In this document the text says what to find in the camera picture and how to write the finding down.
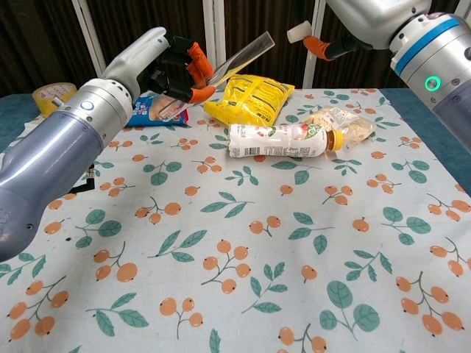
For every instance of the robot left five-finger hand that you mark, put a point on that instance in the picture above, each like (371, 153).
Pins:
(132, 59)

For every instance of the clear bag of crackers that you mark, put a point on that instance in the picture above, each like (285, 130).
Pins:
(349, 123)

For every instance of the yellow packing tape roll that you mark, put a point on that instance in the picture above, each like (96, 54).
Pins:
(46, 99)

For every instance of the black pleated curtain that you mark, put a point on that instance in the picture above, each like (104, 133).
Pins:
(257, 14)

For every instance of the robot right five-finger hand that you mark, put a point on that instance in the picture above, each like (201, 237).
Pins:
(375, 18)

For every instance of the clear glass test tube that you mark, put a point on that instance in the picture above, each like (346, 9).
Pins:
(250, 51)

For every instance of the white drink bottle orange cap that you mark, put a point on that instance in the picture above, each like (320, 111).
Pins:
(272, 141)

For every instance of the floral printed tablecloth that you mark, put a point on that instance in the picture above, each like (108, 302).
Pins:
(257, 220)

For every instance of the robot right grey arm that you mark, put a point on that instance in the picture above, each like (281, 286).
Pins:
(441, 55)

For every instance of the small white cap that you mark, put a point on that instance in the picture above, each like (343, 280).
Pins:
(299, 32)

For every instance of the robot left grey arm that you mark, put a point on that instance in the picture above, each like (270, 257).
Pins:
(55, 154)

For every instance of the blue snack bag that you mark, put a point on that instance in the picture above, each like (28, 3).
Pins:
(147, 117)

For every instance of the yellow snack bag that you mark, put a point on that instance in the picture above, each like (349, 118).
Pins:
(250, 99)

